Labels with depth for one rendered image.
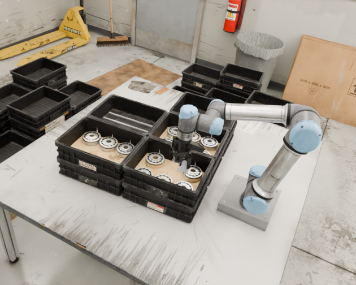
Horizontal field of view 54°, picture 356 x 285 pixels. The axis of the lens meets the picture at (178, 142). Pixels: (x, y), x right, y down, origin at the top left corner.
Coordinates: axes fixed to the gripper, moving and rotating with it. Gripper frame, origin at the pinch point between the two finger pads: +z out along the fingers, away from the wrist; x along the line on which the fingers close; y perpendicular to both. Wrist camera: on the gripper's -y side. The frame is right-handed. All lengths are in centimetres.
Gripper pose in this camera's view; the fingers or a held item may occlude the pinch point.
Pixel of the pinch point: (183, 169)
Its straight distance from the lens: 173.2
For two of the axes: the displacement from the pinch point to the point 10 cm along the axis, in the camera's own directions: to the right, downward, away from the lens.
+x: 3.9, 5.9, -7.1
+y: -9.1, 1.6, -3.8
